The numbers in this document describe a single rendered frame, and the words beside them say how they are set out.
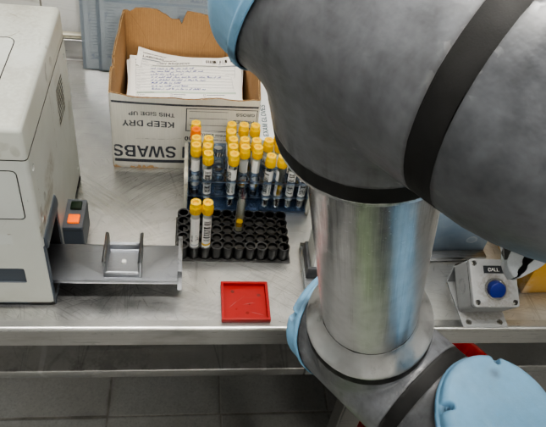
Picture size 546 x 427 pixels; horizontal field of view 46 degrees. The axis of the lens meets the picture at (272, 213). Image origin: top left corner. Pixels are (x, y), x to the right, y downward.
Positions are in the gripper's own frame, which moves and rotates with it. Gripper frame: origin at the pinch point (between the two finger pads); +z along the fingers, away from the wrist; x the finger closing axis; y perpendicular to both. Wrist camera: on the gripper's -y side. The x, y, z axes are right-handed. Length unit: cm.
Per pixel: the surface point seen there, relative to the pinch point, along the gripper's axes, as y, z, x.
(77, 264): 7, 8, 58
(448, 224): 14.3, 4.7, 3.9
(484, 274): 4.1, 4.6, 1.3
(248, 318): 0.6, 11.0, 34.6
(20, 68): 14, -18, 63
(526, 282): 6.9, 9.3, -8.0
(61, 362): 33, 73, 71
